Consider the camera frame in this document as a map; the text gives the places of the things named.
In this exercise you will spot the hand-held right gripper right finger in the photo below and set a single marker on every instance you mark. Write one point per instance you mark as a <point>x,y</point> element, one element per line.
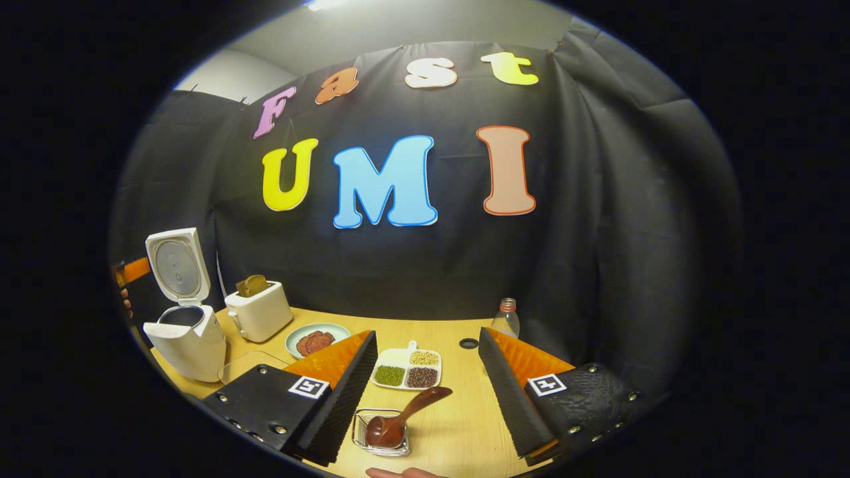
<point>508,398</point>

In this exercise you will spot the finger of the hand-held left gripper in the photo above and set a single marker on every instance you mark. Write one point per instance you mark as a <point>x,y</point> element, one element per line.
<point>135,270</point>

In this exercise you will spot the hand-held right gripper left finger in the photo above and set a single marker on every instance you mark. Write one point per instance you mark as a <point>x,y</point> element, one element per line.
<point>342,398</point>

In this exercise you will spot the brown wooden spoon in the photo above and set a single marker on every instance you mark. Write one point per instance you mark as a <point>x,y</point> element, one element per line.
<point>392,425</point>

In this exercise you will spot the white rice cooker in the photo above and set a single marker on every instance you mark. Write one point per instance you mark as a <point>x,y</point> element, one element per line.
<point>189,338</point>

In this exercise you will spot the brown meat slice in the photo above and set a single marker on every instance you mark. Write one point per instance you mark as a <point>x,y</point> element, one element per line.
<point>324,339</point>
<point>307,346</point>

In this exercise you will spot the pale green plate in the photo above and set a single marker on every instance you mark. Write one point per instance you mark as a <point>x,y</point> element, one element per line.
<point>339,330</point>

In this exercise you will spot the white divided dish of beans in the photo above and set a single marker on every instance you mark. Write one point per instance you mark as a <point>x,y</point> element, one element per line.
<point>406,365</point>

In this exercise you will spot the clear plastic water bottle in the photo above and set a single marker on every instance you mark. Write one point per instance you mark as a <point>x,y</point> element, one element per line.
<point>506,322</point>

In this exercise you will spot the white toaster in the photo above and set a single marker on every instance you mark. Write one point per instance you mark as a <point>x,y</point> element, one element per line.
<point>262,315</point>

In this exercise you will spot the toasted bread slice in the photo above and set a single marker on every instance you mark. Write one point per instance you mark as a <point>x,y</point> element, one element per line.
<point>252,286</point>

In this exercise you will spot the black backdrop cloth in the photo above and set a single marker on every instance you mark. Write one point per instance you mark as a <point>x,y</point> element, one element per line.
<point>425,265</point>

